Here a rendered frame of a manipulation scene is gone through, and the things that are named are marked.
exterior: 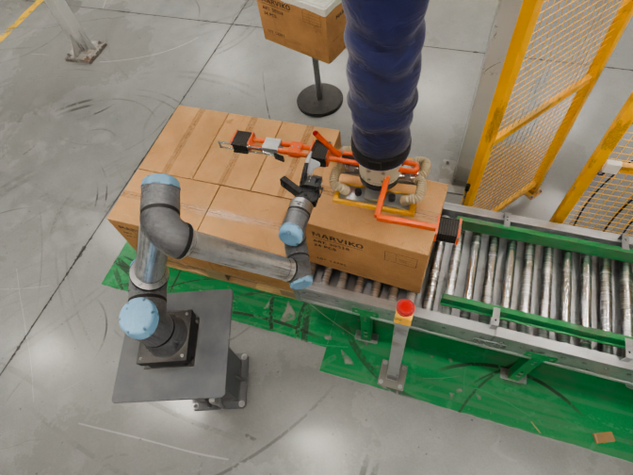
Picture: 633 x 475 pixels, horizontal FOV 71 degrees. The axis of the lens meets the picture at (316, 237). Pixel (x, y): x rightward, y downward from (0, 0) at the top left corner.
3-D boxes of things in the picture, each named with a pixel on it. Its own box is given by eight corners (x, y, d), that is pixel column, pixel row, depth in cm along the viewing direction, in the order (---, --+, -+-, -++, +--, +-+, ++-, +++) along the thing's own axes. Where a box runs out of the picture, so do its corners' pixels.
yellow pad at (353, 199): (417, 197, 182) (418, 189, 178) (413, 217, 178) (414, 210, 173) (338, 184, 190) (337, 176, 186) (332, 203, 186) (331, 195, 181)
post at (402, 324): (399, 370, 258) (414, 304, 173) (397, 382, 255) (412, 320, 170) (388, 368, 260) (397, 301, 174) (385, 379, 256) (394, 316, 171)
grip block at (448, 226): (460, 225, 161) (462, 218, 157) (457, 245, 157) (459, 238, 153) (436, 221, 163) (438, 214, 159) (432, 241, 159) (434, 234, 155)
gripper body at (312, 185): (324, 187, 179) (316, 210, 173) (303, 183, 181) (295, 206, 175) (322, 174, 172) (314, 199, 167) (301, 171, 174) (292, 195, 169)
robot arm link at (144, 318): (137, 350, 181) (114, 338, 166) (139, 311, 189) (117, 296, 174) (173, 343, 180) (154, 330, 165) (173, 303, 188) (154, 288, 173)
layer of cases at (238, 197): (343, 170, 321) (340, 130, 287) (300, 291, 274) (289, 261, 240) (197, 143, 349) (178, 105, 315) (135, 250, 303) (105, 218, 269)
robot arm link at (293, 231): (278, 243, 168) (275, 230, 160) (288, 217, 174) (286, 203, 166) (301, 250, 167) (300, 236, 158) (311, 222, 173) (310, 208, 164)
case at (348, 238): (437, 229, 241) (448, 184, 207) (419, 293, 223) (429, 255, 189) (333, 204, 257) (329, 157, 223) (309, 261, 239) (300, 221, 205)
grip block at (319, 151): (333, 151, 187) (332, 140, 182) (327, 168, 182) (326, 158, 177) (315, 148, 189) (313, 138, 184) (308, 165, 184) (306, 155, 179)
